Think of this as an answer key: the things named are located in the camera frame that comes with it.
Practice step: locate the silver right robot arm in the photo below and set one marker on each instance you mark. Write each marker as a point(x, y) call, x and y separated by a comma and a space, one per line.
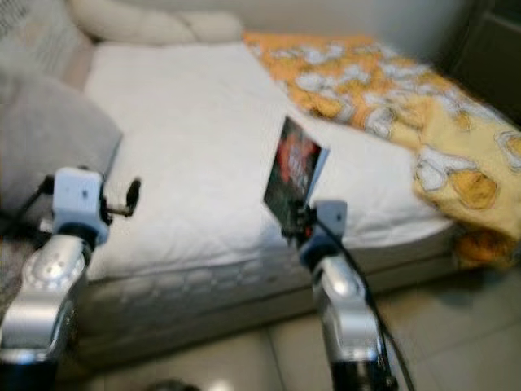
point(346, 318)

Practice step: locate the dark red-print paperback book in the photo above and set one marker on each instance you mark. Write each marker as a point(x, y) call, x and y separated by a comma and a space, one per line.
point(293, 167)

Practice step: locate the grey pillow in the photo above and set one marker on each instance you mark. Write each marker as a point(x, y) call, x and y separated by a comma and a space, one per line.
point(57, 138)

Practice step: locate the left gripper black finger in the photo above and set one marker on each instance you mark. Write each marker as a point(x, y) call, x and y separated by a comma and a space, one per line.
point(132, 194)

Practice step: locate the orange yellow cartoon egg blanket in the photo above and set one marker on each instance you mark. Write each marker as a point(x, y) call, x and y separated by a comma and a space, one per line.
point(391, 98)

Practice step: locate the white quilted mattress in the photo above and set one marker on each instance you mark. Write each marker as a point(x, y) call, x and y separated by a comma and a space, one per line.
point(195, 122)

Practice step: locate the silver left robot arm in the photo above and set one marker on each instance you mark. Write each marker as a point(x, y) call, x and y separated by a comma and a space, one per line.
point(49, 301)

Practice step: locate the long beige bolster pillow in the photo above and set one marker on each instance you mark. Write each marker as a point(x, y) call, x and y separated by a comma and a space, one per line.
point(130, 23)

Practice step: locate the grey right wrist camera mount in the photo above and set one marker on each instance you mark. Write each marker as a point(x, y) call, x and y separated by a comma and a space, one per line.
point(330, 224)

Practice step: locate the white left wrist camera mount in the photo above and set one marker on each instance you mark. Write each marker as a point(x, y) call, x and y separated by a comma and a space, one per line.
point(80, 199)

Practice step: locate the dark cabinet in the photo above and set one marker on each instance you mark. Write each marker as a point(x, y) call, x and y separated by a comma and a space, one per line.
point(488, 57)

